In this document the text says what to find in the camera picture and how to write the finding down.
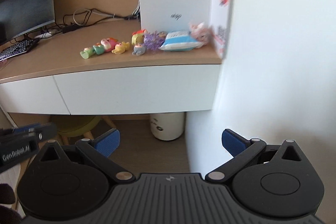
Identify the pink cloth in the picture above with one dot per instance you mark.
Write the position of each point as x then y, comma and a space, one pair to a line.
200, 32

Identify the light green doll toy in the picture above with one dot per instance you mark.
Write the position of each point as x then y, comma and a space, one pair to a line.
87, 52

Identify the black keyboard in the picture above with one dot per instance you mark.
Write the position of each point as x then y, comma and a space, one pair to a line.
19, 48

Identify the teal green small toy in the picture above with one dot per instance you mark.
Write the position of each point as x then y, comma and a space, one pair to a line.
98, 49

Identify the yellow-green stool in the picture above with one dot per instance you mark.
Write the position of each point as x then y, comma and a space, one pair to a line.
71, 126

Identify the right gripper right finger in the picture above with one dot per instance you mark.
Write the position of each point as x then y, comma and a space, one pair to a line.
243, 152

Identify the blue white tissue pack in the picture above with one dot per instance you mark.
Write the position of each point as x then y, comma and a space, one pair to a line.
180, 41

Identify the purple spiky plush toy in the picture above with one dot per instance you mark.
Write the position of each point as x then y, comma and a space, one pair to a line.
154, 40

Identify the yellow doll toy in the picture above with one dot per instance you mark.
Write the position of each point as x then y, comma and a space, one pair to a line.
121, 47

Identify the white left drawer front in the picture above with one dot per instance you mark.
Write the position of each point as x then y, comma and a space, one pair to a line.
33, 96

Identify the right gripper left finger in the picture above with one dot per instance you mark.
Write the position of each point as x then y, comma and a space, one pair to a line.
98, 151

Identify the white poster with QR codes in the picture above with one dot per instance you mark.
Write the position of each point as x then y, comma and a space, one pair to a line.
220, 24

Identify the white cylindrical bin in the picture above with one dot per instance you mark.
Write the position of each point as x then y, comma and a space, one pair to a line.
167, 126

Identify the open wooden drawer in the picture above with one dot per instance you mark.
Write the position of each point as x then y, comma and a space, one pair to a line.
140, 90

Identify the pink round face toy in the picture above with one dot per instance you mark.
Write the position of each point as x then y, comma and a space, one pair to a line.
109, 44

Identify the black monitor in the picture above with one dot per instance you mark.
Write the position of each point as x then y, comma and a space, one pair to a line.
18, 17

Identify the grey-blue doll toy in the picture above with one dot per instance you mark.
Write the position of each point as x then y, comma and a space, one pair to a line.
139, 49

